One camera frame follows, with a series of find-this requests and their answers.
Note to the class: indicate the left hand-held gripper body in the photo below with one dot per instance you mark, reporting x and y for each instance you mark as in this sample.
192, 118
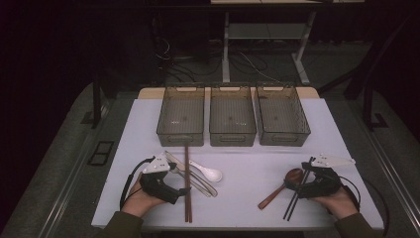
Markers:
157, 165

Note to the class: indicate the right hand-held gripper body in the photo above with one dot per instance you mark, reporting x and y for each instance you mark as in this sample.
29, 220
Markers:
325, 185

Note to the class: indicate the metal fork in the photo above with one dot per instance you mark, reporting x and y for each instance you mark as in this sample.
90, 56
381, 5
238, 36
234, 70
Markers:
198, 188

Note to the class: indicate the black chopstick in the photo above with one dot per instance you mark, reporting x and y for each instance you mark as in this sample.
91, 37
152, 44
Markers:
290, 205
294, 207

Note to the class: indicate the metal table knife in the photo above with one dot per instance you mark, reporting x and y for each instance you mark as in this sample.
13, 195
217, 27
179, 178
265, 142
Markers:
198, 180

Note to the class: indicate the brown wooden chopstick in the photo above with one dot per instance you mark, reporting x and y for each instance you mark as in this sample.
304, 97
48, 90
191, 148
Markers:
186, 172
189, 211

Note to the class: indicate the brown wooden spoon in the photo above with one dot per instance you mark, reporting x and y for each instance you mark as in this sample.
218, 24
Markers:
274, 195

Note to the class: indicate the grey mesh basket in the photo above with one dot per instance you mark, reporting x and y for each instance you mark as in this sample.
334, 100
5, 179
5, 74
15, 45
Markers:
232, 115
282, 115
181, 115

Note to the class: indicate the person's right hand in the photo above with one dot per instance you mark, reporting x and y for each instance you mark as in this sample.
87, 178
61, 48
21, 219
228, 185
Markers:
341, 203

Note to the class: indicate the person's left hand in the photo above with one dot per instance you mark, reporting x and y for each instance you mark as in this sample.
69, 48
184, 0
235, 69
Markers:
138, 201

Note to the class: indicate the white ceramic spoon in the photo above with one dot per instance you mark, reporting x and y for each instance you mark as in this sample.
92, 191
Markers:
211, 174

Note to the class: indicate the black metal stand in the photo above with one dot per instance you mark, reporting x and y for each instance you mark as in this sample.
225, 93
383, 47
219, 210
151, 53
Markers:
368, 99
96, 102

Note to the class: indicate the white desk with metal legs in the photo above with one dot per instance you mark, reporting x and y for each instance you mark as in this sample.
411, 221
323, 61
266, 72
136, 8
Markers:
264, 31

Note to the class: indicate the black floor outlet frame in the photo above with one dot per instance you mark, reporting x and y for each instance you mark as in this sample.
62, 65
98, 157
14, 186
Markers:
100, 153

